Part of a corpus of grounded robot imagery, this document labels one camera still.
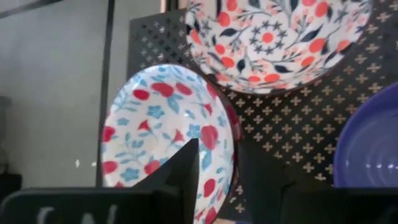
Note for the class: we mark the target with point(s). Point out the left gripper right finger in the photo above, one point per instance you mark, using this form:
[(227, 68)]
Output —
[(311, 205)]

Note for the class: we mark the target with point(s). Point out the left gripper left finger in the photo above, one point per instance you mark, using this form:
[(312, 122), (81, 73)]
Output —
[(93, 205)]

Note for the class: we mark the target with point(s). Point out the red bowl blue floral inside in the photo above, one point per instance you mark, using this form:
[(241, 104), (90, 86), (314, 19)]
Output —
[(155, 109)]

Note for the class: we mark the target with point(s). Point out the dark bowl orange floral inside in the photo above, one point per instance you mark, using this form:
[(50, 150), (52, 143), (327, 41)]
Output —
[(267, 37)]

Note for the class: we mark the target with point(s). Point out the black perforated metal rack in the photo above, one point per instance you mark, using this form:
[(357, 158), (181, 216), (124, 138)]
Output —
[(311, 124)]

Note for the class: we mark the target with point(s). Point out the purple bowl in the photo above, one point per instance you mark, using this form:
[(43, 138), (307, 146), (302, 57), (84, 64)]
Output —
[(373, 140)]

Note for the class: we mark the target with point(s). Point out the black frame post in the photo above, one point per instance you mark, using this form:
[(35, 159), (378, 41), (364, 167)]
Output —
[(105, 93)]

